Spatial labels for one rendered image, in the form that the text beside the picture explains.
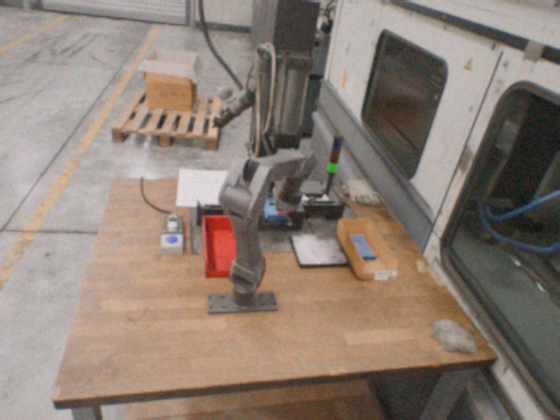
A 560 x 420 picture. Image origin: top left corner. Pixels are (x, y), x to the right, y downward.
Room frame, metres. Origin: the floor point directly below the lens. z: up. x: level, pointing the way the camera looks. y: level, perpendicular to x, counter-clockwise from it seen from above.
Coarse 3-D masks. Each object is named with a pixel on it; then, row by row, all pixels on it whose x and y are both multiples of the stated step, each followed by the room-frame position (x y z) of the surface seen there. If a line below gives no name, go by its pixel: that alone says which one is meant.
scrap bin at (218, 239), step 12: (204, 216) 1.17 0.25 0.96; (216, 216) 1.18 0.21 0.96; (228, 216) 1.19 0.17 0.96; (204, 228) 1.10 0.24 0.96; (216, 228) 1.18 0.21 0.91; (228, 228) 1.19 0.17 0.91; (204, 240) 1.04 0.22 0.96; (216, 240) 1.11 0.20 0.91; (228, 240) 1.12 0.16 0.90; (204, 252) 1.02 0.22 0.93; (216, 252) 1.05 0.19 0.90; (228, 252) 1.06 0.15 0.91; (216, 264) 0.99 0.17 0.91; (228, 264) 1.00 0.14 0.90; (216, 276) 0.94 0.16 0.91; (228, 276) 0.95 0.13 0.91
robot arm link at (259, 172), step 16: (240, 160) 0.83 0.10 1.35; (256, 160) 0.85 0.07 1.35; (272, 160) 0.89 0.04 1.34; (288, 160) 0.95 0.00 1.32; (304, 160) 1.01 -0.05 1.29; (256, 176) 0.80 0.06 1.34; (272, 176) 0.87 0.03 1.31; (288, 176) 0.95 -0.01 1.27; (256, 192) 0.78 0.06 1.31; (256, 208) 0.77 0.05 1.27
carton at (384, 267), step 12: (336, 228) 1.26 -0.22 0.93; (348, 228) 1.27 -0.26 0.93; (360, 228) 1.28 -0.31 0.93; (372, 228) 1.25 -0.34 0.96; (348, 240) 1.16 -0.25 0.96; (372, 240) 1.23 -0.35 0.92; (348, 252) 1.13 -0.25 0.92; (372, 252) 1.18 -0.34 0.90; (384, 252) 1.14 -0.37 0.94; (360, 264) 1.04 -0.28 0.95; (372, 264) 1.11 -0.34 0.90; (384, 264) 1.11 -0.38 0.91; (396, 264) 1.06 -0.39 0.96; (360, 276) 1.02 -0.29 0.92; (372, 276) 1.03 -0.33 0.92; (384, 276) 1.05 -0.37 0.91
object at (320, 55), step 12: (252, 12) 9.53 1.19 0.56; (252, 24) 9.22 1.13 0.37; (252, 36) 9.06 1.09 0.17; (324, 60) 4.39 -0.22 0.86; (312, 72) 4.37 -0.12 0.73; (324, 72) 4.40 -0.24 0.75; (312, 84) 4.38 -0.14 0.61; (312, 96) 4.37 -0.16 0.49; (312, 108) 4.37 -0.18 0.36; (312, 120) 4.38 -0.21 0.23; (312, 132) 4.39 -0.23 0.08
